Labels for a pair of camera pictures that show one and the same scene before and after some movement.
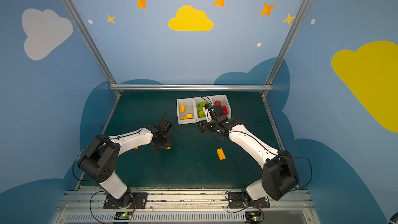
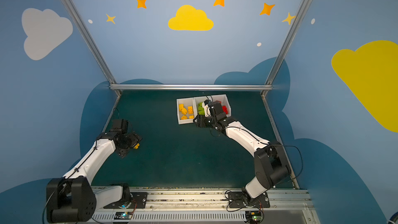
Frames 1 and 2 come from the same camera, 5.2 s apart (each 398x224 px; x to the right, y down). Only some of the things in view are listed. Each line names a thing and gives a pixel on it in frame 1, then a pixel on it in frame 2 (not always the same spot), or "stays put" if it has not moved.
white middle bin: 198,103 stays put
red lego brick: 225,109 stays put
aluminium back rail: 190,87 stays put
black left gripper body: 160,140 -> 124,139
